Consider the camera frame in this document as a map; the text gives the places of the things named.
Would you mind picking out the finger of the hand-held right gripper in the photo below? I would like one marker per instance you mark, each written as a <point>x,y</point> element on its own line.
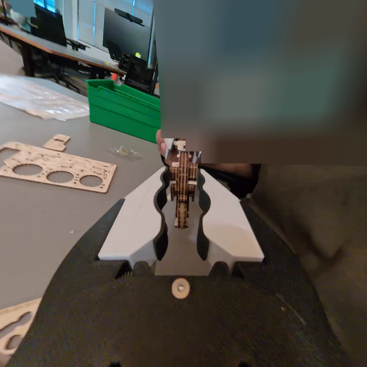
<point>197,157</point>
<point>169,144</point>

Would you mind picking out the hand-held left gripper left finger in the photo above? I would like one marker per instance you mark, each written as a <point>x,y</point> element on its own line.
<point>132,229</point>

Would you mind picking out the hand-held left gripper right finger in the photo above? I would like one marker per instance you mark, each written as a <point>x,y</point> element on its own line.
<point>232,229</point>

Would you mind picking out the wooden motorcycle model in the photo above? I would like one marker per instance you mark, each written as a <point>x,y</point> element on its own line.
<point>182,186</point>

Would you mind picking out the person's right forearm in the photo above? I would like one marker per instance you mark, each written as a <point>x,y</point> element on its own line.
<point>235,170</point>

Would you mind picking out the grey desk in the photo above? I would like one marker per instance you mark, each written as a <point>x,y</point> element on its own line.
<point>57,229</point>

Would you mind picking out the long brown-edged office desk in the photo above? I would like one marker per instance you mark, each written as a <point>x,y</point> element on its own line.
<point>57,51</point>

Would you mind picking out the person's right hand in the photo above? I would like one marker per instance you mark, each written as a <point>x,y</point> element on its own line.
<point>161,149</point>

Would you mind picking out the small clear plastic bag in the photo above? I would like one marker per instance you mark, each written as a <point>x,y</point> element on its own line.
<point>124,152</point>

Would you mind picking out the wooden sheet with round holes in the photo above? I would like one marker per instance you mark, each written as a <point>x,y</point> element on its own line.
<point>109,177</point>

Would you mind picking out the green plastic bin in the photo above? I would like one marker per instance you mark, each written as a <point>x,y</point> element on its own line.
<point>123,111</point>

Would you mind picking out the black high-back office chair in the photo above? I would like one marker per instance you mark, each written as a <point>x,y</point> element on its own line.
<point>48,25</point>
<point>140,74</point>

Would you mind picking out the orange traffic cone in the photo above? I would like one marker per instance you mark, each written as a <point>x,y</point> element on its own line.
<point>114,77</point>

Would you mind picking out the person in olive shirt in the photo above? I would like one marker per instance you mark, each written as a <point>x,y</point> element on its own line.
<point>315,258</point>

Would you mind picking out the small wooden panel piece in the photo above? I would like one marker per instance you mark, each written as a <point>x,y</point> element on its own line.
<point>57,143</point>

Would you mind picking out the black computer monitor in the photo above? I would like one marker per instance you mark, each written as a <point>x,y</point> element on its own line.
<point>126,31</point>

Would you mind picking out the wooden sheet with spoked wheels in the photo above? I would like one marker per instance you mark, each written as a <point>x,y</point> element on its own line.
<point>28,308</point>

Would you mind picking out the shiny plastic document sleeve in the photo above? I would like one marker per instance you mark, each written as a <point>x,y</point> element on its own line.
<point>40,99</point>

